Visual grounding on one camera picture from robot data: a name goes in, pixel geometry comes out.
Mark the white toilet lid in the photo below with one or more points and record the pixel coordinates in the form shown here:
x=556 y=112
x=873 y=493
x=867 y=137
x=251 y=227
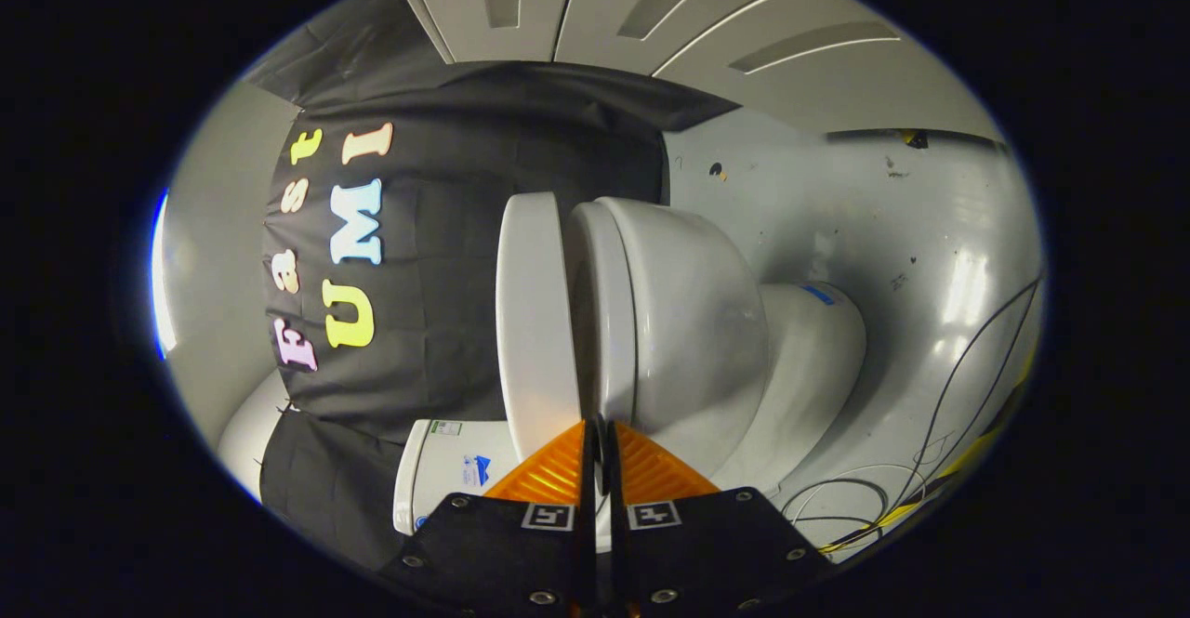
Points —
x=535 y=321

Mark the large bright ceiling light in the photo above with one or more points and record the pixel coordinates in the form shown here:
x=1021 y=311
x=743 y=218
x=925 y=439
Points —
x=163 y=274

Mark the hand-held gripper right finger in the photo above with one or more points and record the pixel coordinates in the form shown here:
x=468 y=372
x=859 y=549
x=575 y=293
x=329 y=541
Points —
x=614 y=544

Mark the white ceramic toilet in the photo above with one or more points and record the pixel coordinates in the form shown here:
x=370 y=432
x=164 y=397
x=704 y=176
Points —
x=688 y=321

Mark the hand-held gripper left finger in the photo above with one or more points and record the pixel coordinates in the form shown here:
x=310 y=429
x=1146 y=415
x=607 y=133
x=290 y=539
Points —
x=589 y=544

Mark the black backdrop cloth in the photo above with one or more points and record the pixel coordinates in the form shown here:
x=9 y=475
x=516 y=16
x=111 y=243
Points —
x=437 y=339

